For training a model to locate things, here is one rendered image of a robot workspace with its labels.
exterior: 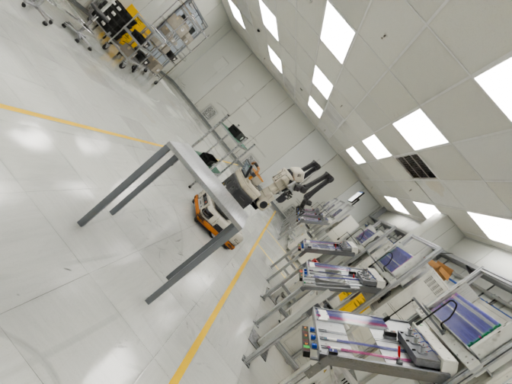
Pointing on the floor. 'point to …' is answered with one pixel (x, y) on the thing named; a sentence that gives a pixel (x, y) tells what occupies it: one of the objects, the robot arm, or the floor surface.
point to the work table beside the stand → (193, 164)
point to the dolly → (119, 16)
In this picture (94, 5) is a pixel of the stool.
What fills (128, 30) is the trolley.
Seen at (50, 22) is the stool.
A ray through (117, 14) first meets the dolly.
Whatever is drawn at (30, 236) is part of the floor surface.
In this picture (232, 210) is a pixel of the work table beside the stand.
